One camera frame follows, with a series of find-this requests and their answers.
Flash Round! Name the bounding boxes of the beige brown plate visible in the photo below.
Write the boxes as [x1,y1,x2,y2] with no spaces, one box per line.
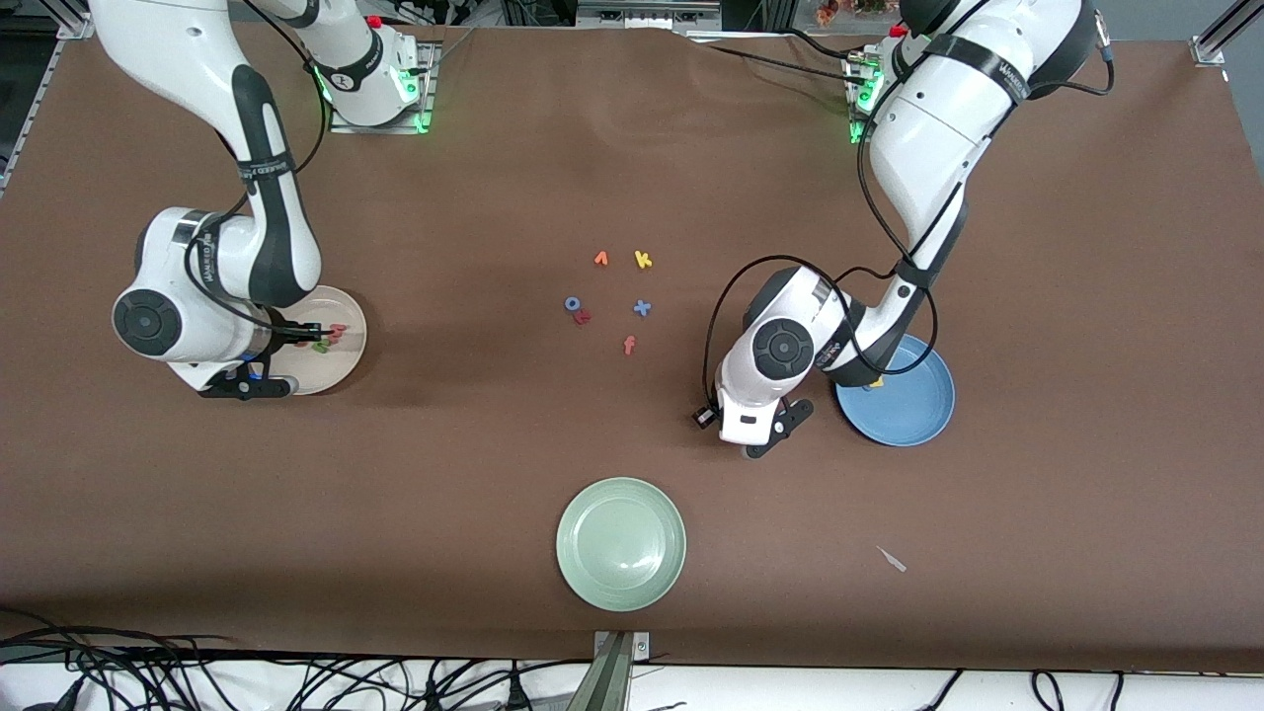
[259,285,368,397]

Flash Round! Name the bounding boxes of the pale green plate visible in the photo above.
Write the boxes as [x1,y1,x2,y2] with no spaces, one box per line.
[555,477,688,613]

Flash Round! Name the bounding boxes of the blue plate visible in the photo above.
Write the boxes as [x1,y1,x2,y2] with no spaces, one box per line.
[834,334,957,447]

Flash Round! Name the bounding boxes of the brown table mat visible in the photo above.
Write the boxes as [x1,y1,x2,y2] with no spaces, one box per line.
[0,18,1264,674]

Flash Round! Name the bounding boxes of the grey background device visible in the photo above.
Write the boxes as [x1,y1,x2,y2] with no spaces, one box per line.
[578,0,722,29]

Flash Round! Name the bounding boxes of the colourful artificial flowers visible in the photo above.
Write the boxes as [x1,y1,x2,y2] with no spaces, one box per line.
[815,0,895,26]

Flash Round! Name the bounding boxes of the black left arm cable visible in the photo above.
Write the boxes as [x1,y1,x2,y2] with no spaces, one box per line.
[701,0,1117,416]

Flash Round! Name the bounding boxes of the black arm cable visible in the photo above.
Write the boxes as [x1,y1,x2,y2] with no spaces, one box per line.
[701,0,1117,416]
[193,0,332,342]

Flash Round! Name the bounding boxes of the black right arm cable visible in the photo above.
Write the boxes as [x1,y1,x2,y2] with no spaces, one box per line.
[193,0,332,342]

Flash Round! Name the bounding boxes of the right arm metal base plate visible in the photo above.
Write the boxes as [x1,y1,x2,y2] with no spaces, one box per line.
[329,44,436,135]

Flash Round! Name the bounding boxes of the grey metal bracket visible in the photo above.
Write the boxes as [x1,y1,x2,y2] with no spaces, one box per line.
[568,630,651,711]

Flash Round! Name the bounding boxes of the black base cables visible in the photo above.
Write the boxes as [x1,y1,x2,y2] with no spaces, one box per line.
[681,30,875,100]

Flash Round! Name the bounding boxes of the black floor cable bundle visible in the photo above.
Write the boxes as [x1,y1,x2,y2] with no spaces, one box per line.
[0,607,593,711]

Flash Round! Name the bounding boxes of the aluminium frame profile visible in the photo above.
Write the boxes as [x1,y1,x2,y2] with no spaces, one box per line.
[0,0,98,198]
[1190,0,1264,70]

